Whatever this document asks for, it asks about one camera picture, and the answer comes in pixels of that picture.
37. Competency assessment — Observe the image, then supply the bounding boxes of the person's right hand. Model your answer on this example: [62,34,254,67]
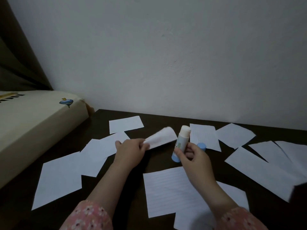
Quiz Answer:
[174,142,217,192]

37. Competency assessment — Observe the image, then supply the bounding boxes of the person's left hand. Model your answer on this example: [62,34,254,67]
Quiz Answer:
[113,138,150,170]

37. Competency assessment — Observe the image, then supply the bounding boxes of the white paper sheets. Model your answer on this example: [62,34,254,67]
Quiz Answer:
[32,115,307,211]

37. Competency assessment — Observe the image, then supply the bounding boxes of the white panda print glue stick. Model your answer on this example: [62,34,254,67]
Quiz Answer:
[171,125,192,163]

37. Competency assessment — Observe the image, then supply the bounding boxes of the single lined paper sheet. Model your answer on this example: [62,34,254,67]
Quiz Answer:
[143,166,216,218]
[174,181,250,230]
[143,126,178,150]

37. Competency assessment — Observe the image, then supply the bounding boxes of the person's left forearm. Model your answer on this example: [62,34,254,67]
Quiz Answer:
[59,161,131,230]

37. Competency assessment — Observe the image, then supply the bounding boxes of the beige mattress with whale print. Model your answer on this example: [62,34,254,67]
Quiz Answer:
[0,90,89,189]

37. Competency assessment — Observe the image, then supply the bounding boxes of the dark brown curtain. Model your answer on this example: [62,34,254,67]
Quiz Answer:
[0,0,53,92]

